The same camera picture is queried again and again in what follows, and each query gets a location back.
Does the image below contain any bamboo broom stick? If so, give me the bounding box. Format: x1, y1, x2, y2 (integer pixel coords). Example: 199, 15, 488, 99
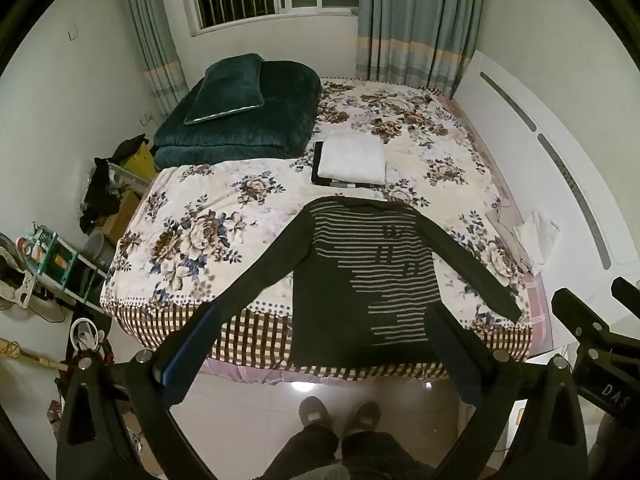
0, 340, 68, 372

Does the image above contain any dark green quilt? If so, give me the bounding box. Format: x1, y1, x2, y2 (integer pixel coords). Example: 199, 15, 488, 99
152, 60, 322, 171

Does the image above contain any person's right leg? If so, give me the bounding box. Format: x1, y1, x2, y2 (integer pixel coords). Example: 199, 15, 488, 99
340, 430, 436, 480

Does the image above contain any person's shoe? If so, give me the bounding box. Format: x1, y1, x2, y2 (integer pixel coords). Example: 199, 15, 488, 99
299, 396, 335, 431
345, 401, 382, 436

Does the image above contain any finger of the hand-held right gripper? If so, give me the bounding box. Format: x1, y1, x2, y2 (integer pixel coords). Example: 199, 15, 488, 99
550, 287, 613, 344
611, 276, 640, 312

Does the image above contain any grey bucket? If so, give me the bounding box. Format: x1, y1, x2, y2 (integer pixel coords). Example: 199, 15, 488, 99
82, 232, 113, 268

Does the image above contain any dark green pillow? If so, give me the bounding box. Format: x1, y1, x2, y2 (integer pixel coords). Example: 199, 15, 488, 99
183, 53, 265, 126

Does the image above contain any cardboard box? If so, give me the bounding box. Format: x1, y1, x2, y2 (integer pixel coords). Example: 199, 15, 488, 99
100, 192, 141, 243

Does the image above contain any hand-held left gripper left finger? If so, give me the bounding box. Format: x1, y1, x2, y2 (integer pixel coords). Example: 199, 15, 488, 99
56, 302, 226, 480

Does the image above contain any yellow box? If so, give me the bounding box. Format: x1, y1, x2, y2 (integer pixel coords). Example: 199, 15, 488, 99
120, 144, 157, 181

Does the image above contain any beige cloth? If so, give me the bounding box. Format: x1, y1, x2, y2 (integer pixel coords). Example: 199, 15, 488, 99
485, 205, 536, 273

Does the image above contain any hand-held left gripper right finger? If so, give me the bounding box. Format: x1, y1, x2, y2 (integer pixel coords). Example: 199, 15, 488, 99
425, 305, 591, 480

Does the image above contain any dark striped sweater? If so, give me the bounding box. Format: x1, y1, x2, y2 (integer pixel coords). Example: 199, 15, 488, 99
156, 197, 523, 368

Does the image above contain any white folded cloth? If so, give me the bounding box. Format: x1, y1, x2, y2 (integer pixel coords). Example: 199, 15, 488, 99
318, 135, 387, 186

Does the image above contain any person's left leg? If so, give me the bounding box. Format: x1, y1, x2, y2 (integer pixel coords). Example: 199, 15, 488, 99
260, 425, 341, 480

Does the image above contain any white crumpled cloth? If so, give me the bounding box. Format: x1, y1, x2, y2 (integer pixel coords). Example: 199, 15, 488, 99
514, 209, 561, 266

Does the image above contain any person's right shoe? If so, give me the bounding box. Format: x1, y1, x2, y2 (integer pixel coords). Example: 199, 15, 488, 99
345, 401, 382, 436

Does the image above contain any black clothes pile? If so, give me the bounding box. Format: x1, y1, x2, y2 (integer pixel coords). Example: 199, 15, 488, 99
79, 134, 151, 235

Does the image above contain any blue-grey curtain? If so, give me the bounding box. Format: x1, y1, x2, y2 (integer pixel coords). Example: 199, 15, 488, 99
355, 0, 478, 100
117, 0, 190, 126

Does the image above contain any teal shelf rack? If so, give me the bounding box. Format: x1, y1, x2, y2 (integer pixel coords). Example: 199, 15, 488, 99
20, 225, 108, 306

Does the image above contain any white headboard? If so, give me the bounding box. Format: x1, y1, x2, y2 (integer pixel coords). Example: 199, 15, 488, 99
452, 50, 640, 356

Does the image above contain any person's leg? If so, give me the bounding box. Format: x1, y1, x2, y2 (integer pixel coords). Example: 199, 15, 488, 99
260, 425, 341, 480
340, 430, 436, 480

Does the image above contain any floral printed blanket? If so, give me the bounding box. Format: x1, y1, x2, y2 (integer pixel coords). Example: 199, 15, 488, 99
99, 76, 533, 381

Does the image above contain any white floor fan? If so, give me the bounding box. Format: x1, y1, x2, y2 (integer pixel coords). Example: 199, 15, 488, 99
0, 232, 66, 323

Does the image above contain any person's left shoe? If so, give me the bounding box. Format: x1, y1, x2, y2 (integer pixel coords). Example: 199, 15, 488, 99
299, 396, 335, 431

